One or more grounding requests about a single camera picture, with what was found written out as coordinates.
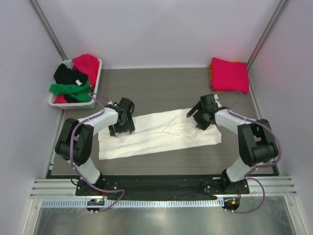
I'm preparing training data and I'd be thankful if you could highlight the crumpled green t-shirt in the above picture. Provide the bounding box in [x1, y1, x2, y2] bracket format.
[49, 79, 93, 104]

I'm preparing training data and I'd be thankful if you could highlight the white plastic laundry basket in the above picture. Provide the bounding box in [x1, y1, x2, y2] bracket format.
[48, 58, 102, 110]

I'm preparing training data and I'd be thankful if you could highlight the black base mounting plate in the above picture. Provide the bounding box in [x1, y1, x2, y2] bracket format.
[75, 174, 250, 201]

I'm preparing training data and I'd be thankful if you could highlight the white printed t-shirt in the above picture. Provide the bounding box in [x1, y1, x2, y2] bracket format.
[98, 109, 222, 160]

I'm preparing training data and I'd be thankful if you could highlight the left aluminium frame post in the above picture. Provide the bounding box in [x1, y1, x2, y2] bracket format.
[28, 0, 68, 60]

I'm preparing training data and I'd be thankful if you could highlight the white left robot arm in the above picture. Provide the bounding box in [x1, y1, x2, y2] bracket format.
[55, 97, 135, 195]

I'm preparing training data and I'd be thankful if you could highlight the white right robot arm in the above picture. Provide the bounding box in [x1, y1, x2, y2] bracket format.
[186, 94, 281, 194]

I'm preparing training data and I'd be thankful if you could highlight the right aluminium frame post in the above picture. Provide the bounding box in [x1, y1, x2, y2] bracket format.
[246, 0, 290, 70]

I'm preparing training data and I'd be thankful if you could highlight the aluminium front rail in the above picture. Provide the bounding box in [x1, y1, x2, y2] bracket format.
[30, 176, 297, 199]

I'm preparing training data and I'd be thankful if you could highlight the folded pink t-shirt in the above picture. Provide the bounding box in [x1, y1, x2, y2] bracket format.
[209, 57, 249, 93]

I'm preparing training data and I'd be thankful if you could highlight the crumpled pink t-shirt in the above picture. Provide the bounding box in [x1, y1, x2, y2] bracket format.
[72, 54, 100, 86]

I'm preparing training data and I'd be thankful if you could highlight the aluminium frame post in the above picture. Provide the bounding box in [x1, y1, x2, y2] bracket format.
[28, 0, 68, 60]
[246, 0, 290, 70]

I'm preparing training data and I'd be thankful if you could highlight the white slotted cable duct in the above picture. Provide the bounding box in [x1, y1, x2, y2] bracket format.
[41, 198, 224, 209]

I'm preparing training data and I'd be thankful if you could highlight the crumpled black t-shirt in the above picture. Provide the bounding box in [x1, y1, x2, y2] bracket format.
[53, 64, 88, 86]

